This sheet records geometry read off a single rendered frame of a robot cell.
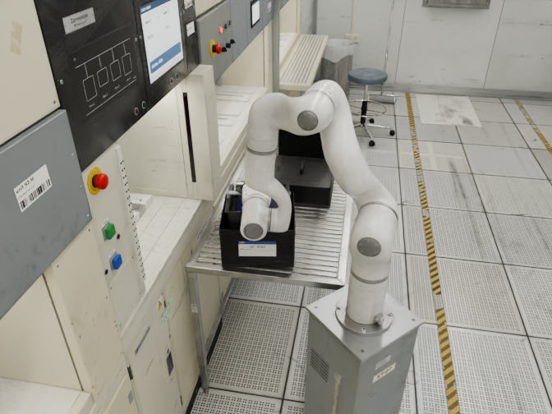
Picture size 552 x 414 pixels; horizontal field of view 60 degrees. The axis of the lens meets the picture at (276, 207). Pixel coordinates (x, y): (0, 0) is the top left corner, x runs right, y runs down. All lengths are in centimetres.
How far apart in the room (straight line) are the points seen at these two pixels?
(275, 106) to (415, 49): 470
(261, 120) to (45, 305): 70
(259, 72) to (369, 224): 211
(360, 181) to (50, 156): 77
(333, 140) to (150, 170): 95
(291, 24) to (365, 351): 363
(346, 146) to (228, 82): 214
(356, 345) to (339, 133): 66
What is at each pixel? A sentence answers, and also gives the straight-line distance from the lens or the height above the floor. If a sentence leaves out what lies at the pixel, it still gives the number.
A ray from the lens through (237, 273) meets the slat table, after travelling 180.
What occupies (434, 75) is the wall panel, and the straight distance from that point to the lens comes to 602.
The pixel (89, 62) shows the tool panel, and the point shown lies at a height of 162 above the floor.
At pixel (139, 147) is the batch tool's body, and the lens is 201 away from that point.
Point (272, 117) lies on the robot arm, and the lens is 130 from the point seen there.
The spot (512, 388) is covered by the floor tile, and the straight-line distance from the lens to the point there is 264.
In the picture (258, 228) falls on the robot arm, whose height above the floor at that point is 107.
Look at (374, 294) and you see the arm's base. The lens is 153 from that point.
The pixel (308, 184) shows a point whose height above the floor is 86.
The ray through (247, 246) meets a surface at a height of 86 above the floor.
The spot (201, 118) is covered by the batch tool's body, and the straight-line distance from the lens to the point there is 185.
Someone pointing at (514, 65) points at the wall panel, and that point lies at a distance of 615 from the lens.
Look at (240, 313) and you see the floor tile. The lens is 272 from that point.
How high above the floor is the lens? 192
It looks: 33 degrees down
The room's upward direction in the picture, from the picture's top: straight up
